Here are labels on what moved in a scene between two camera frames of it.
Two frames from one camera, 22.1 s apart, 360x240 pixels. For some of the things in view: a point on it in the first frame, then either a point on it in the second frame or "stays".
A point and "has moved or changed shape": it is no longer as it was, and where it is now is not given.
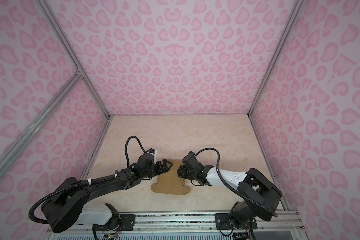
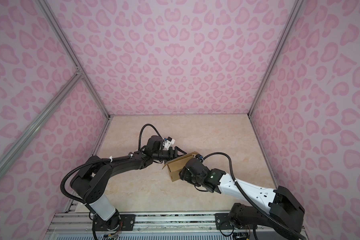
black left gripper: x=162 y=170 to x=172 y=156
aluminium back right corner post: x=297 y=6 stays
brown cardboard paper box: x=169 y=182 has moved or changed shape
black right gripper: x=180 y=171 stays
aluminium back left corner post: x=73 y=55 stays
